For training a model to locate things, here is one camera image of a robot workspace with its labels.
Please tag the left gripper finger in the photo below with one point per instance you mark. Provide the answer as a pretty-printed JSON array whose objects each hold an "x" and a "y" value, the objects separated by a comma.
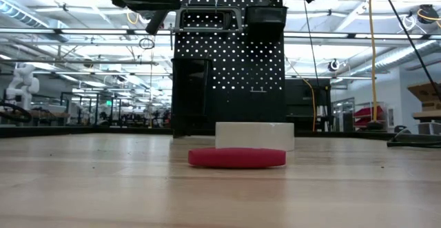
[{"x": 172, "y": 3}]

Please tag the white tape roll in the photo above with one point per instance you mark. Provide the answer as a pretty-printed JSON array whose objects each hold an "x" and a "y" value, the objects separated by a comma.
[{"x": 255, "y": 135}]

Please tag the silver curved pegboard hook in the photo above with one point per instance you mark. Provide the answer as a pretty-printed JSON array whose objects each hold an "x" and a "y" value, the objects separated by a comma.
[
  {"x": 187, "y": 3},
  {"x": 216, "y": 3}
]

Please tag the wide black pegboard bin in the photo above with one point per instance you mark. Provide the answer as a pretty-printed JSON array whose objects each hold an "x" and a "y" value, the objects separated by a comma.
[{"x": 265, "y": 21}]

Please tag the tall black pegboard bin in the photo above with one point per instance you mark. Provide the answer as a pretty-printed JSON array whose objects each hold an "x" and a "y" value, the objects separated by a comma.
[{"x": 191, "y": 90}]

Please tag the small metal double hook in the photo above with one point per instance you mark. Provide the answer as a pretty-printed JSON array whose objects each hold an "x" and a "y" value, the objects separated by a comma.
[{"x": 258, "y": 90}]

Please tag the black cabinet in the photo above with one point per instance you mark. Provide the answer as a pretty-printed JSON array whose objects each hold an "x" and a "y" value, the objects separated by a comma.
[{"x": 303, "y": 100}]

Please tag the black perforated pegboard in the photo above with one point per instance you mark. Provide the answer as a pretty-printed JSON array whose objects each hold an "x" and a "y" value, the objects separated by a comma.
[{"x": 234, "y": 104}]

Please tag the white robot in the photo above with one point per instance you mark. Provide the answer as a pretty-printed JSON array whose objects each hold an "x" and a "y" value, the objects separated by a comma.
[{"x": 22, "y": 86}]

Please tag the red storage bins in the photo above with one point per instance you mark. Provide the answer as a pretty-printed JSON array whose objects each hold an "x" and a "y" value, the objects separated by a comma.
[{"x": 368, "y": 114}]

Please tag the black round floor weight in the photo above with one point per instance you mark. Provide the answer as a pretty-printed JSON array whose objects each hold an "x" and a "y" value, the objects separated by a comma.
[{"x": 374, "y": 125}]

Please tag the cardboard box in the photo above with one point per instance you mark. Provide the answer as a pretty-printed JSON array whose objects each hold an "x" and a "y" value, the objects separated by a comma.
[{"x": 427, "y": 95}]

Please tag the black aluminium table frame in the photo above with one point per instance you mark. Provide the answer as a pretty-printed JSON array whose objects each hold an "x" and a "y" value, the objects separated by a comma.
[{"x": 103, "y": 130}]

